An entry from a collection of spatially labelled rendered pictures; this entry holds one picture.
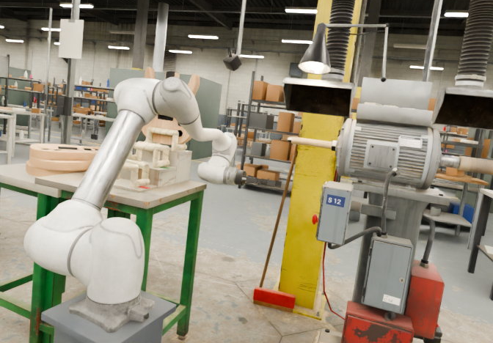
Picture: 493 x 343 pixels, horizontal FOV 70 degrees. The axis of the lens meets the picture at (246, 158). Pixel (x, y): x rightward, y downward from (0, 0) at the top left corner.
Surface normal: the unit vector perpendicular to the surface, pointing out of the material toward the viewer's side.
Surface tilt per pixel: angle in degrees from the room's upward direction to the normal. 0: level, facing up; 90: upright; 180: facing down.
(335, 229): 90
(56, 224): 52
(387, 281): 90
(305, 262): 90
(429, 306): 90
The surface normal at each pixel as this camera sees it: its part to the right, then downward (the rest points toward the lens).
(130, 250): 0.73, -0.09
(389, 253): -0.32, 0.07
